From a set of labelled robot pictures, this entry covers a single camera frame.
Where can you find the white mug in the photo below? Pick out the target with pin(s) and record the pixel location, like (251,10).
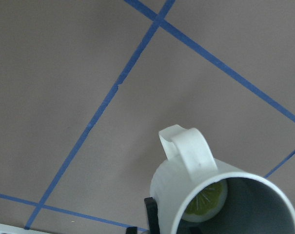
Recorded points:
(193,189)

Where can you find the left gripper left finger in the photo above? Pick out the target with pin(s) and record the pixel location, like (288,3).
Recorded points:
(152,215)

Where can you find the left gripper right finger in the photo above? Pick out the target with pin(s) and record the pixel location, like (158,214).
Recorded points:
(193,230)

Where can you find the lemon slice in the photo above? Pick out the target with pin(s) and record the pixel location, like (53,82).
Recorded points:
(207,203)

